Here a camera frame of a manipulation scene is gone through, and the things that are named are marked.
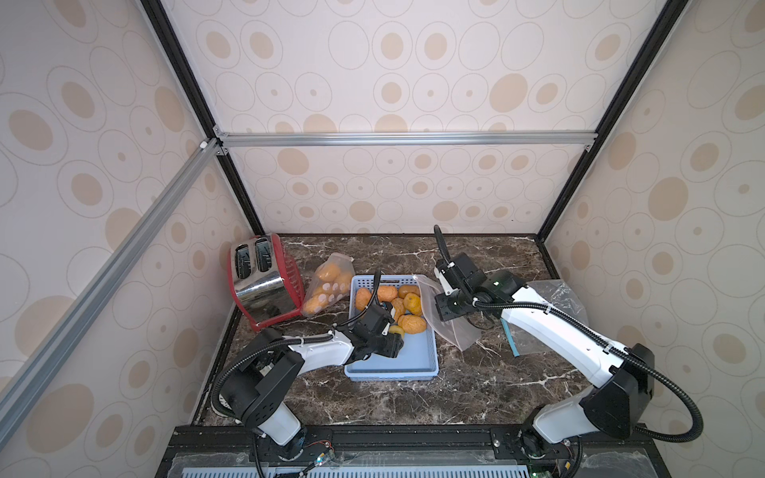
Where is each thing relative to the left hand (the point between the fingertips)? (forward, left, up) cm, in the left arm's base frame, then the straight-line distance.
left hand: (403, 341), depth 89 cm
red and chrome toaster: (+13, +41, +12) cm, 45 cm away
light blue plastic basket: (+18, +15, +4) cm, 24 cm away
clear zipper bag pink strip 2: (+5, -19, -2) cm, 20 cm away
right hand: (+4, -13, +15) cm, 20 cm away
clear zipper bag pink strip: (+15, +23, +9) cm, 29 cm away
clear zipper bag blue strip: (+17, -53, -1) cm, 56 cm away
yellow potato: (+3, +2, +1) cm, 4 cm away
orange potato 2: (+11, +1, +1) cm, 11 cm away
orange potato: (+10, +27, +4) cm, 29 cm away
